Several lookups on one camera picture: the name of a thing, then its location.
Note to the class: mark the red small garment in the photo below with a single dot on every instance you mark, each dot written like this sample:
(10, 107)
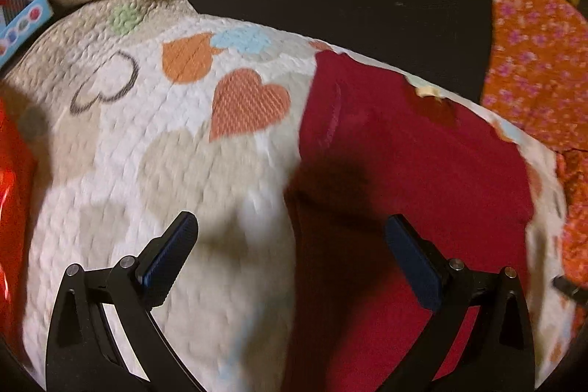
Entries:
(395, 153)

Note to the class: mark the orange floral cloth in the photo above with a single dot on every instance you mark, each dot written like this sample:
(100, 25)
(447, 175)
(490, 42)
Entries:
(537, 66)

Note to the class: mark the blue dotted box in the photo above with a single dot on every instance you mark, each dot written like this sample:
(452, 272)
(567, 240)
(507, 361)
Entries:
(20, 27)

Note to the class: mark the dark brown cushion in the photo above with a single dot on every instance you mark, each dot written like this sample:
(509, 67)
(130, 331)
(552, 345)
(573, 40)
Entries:
(340, 1)

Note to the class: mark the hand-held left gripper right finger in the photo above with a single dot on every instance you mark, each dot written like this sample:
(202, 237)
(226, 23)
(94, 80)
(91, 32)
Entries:
(413, 256)

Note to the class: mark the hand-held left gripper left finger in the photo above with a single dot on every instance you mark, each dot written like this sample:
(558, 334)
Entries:
(166, 252)

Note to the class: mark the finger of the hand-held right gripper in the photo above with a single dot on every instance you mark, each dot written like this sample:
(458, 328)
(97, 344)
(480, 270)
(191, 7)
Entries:
(569, 286)

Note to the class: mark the red plastic bag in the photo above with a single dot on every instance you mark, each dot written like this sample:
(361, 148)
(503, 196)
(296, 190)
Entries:
(11, 199)

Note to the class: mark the heart print quilted blanket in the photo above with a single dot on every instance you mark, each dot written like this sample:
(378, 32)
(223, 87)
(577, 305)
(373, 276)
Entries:
(151, 153)

